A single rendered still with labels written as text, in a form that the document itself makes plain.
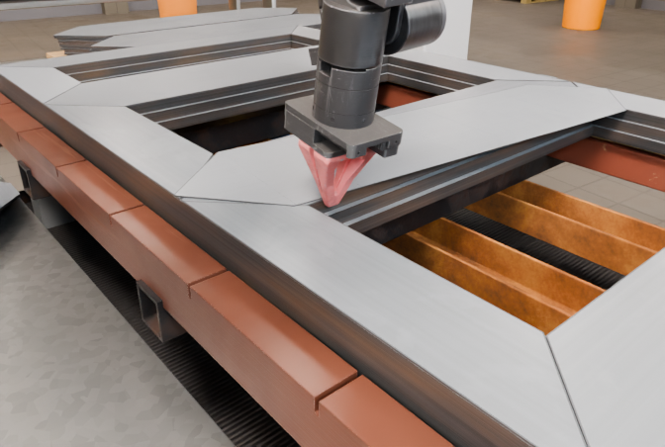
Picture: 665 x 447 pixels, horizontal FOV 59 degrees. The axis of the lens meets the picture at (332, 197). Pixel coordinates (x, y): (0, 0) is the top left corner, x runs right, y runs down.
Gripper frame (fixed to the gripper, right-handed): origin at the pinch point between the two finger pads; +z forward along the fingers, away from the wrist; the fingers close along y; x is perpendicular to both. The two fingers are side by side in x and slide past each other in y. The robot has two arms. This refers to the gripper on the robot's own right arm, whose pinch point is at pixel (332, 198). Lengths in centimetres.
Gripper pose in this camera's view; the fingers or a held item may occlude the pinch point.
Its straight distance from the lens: 60.0
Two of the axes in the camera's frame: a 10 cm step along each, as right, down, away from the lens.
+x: -7.8, 2.7, -5.7
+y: -6.2, -4.8, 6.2
